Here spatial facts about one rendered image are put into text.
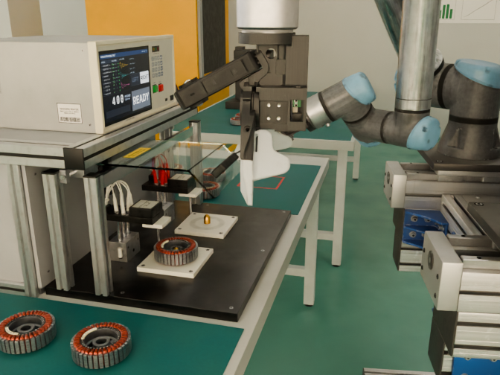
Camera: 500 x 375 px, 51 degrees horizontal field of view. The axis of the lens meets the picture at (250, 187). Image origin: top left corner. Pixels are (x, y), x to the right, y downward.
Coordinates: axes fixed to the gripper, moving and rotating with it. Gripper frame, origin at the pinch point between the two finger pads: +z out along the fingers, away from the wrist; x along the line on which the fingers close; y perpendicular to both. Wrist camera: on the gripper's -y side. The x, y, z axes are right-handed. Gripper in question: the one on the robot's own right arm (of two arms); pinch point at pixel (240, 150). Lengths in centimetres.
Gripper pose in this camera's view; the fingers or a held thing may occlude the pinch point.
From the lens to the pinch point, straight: 130.7
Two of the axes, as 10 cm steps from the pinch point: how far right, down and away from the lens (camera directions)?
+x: 4.8, 8.6, 1.5
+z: -8.4, 4.1, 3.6
